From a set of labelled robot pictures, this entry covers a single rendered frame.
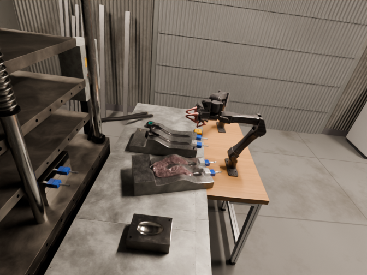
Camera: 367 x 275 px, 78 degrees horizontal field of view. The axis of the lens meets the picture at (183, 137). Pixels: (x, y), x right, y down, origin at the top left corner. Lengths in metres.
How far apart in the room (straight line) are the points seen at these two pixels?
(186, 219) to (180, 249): 0.18
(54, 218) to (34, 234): 0.11
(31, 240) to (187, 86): 3.02
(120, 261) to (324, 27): 3.79
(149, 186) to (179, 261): 0.44
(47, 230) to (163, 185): 0.62
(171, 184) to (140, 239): 0.39
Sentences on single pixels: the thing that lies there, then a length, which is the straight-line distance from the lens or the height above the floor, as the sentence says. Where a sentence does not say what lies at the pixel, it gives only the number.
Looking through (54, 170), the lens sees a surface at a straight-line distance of 1.42.
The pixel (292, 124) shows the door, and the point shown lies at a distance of 4.46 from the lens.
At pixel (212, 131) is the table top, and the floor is 0.80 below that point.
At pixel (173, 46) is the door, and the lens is 3.60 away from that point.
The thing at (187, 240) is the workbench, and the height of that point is 0.80.
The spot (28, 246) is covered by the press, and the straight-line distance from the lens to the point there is 1.34.
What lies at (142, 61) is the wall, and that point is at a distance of 3.76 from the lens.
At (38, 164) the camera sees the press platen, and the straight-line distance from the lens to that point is 1.33.
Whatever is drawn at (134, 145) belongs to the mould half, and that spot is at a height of 0.86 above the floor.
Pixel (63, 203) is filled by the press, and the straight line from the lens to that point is 1.46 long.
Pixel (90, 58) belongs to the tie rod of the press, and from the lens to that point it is 1.62.
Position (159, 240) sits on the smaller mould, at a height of 0.87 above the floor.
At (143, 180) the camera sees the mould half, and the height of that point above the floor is 0.91.
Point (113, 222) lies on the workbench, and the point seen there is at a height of 0.80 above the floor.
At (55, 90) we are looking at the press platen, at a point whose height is 1.29.
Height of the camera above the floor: 1.83
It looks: 32 degrees down
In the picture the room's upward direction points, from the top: 8 degrees clockwise
